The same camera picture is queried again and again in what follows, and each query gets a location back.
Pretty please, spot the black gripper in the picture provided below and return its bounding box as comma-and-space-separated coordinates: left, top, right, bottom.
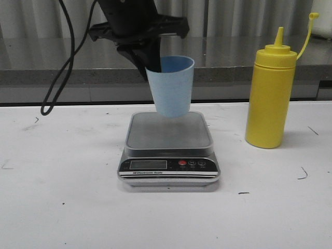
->
89, 1, 189, 78

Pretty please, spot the yellow squeeze bottle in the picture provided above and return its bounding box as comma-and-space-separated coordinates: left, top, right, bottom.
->
245, 12, 319, 149

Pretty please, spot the light blue plastic cup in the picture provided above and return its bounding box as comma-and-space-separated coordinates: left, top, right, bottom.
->
146, 56, 195, 118

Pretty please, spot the grey stone counter ledge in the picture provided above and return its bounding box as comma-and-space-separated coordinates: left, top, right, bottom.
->
0, 36, 332, 104

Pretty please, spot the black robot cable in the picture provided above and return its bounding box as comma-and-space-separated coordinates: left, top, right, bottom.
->
40, 0, 98, 116

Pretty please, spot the silver digital kitchen scale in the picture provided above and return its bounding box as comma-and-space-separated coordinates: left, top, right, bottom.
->
117, 112, 220, 192

